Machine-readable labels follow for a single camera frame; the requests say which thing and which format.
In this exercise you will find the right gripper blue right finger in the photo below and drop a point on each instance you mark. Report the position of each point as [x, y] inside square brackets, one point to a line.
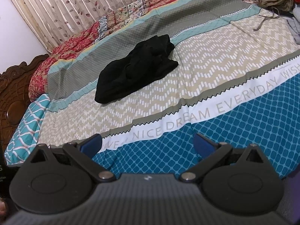
[212, 155]

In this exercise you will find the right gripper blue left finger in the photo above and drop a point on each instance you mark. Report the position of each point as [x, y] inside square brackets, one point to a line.
[82, 153]

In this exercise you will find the black pants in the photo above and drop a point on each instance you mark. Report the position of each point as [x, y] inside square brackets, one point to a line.
[147, 62]

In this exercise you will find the person's left hand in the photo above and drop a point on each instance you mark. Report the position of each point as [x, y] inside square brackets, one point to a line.
[3, 210]

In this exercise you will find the teal white patterned pillow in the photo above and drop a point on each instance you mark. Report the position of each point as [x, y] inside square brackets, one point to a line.
[26, 135]

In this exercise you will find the patterned bedspread with text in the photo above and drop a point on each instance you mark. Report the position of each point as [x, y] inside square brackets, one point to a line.
[236, 81]

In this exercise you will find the red floral quilt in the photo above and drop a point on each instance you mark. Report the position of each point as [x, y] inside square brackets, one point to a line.
[68, 50]

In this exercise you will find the carved wooden headboard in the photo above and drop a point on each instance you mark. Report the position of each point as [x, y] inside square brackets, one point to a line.
[14, 97]

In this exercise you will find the leaf print beige curtain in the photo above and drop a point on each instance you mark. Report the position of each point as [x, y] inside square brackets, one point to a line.
[54, 21]

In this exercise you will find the folded grey blue blanket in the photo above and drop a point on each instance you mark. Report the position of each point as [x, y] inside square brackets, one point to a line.
[294, 24]

